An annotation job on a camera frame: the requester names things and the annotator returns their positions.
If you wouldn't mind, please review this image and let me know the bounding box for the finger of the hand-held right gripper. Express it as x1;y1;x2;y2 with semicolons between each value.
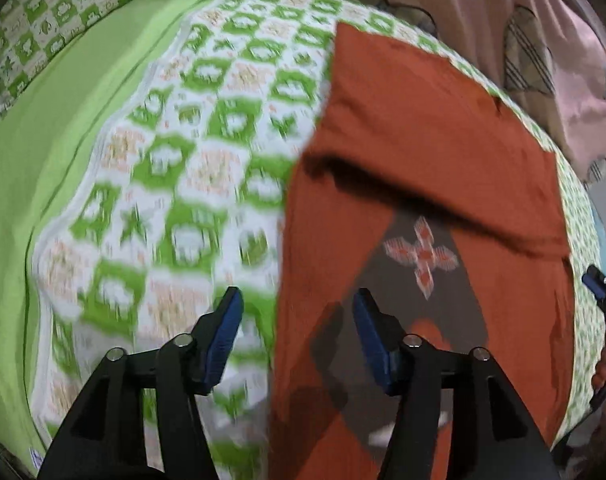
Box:
581;264;606;302

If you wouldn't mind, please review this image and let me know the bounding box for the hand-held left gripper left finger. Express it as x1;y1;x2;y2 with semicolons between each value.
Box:
38;286;245;480

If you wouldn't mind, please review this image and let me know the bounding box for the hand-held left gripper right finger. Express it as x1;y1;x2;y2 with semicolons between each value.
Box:
352;288;564;480

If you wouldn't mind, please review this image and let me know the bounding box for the green patterned white quilt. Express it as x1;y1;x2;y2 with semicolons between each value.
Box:
29;0;606;480

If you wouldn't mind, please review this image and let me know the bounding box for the light green bed sheet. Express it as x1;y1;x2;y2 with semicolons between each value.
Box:
0;0;234;476

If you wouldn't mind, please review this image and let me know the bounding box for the pink heart print cloth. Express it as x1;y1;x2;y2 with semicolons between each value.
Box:
323;0;606;188

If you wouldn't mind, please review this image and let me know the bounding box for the green patterned pillow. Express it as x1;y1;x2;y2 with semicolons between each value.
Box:
0;0;172;111

